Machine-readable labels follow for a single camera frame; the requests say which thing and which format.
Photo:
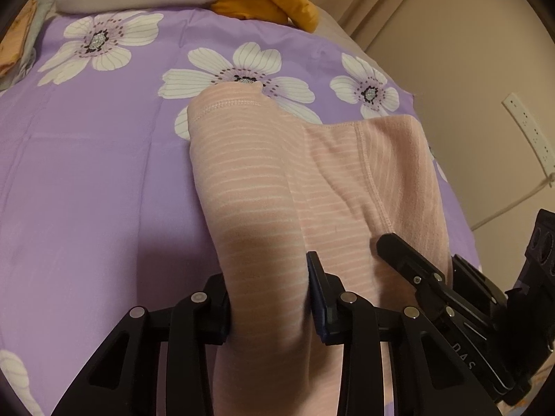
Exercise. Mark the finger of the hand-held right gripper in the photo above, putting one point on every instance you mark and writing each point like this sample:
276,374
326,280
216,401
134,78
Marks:
403,255
477,281

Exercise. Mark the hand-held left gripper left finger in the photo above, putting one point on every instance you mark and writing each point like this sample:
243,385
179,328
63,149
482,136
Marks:
222,314

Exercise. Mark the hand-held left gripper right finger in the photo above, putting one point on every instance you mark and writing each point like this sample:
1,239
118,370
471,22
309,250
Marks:
314,301

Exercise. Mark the pink striped garment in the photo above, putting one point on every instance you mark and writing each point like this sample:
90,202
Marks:
260,182

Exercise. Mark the white power strip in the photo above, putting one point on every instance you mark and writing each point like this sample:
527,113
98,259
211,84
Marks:
529,130

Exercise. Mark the purple floral bed sheet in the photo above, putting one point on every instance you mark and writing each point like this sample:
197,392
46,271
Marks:
86,182

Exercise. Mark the folded grey garment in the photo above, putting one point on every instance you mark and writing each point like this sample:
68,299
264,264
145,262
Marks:
30,58

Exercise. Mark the folded orange printed garment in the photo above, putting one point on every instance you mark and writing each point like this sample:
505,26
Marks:
13,43

